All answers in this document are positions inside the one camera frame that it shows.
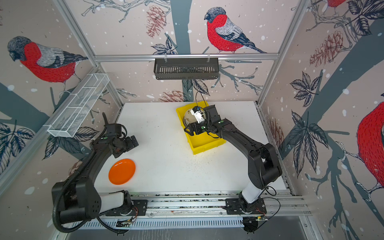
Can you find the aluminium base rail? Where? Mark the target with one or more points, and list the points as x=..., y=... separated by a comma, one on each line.
x=158, y=212

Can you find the orange plate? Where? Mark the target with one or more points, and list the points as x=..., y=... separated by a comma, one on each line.
x=122, y=171

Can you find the yellow plastic bin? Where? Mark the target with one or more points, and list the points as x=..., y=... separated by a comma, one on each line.
x=198, y=143

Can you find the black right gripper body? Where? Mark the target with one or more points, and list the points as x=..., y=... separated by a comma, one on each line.
x=205, y=126

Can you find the white wire mesh basket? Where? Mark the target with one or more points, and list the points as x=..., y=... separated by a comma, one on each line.
x=71, y=118

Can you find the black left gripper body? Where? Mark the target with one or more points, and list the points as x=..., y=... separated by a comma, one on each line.
x=127, y=144

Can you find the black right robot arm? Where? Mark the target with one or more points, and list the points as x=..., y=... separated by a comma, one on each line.
x=263, y=162

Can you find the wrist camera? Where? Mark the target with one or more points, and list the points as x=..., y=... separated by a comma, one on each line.
x=111, y=130
x=199, y=114

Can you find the cream plate red seal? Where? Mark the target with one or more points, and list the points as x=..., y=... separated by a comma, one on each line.
x=189, y=118

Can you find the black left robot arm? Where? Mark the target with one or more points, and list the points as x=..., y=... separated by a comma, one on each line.
x=76, y=200

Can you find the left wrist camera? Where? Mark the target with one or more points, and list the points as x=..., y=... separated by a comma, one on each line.
x=111, y=130

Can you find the black hanging wire basket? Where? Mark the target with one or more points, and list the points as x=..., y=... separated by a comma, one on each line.
x=187, y=69

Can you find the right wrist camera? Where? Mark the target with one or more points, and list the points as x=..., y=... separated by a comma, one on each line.
x=199, y=114

